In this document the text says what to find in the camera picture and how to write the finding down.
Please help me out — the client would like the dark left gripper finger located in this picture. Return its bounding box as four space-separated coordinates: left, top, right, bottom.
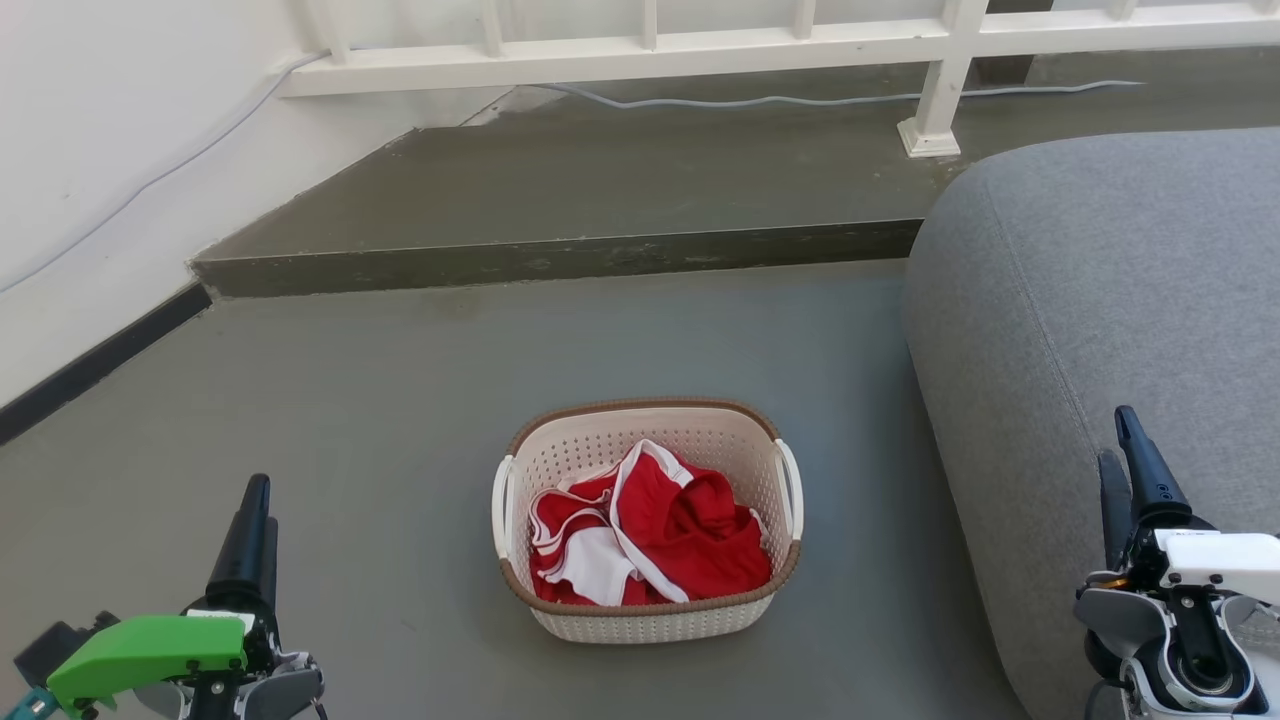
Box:
262 516 280 631
205 474 272 614

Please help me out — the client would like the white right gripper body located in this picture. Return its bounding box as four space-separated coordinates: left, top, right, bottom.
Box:
1074 511 1280 662

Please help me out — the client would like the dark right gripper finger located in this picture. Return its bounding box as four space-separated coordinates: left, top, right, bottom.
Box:
1114 404 1194 527
1097 449 1134 572

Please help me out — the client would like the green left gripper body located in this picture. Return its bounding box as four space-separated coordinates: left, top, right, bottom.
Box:
14 607 327 720

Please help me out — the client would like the cream plastic laundry basket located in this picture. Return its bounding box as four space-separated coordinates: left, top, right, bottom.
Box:
490 397 805 645

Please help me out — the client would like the red and white garment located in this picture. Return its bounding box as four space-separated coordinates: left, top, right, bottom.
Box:
527 438 774 608

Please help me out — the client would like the grey fabric sofa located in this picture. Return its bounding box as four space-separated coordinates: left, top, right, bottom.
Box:
903 127 1280 720

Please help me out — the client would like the black baseboard strip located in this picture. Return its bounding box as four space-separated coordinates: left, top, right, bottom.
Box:
0 282 214 447

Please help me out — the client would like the grey concrete raised step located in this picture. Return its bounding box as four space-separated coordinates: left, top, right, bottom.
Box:
189 48 1280 300

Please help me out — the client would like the white wooden railing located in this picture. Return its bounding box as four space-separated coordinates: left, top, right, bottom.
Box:
275 0 1280 160

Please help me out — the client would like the thin white wall cable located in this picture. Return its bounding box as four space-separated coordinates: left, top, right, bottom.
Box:
0 48 331 296

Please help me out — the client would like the grey floor cable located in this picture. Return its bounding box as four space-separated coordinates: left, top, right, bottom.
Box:
520 79 1146 111

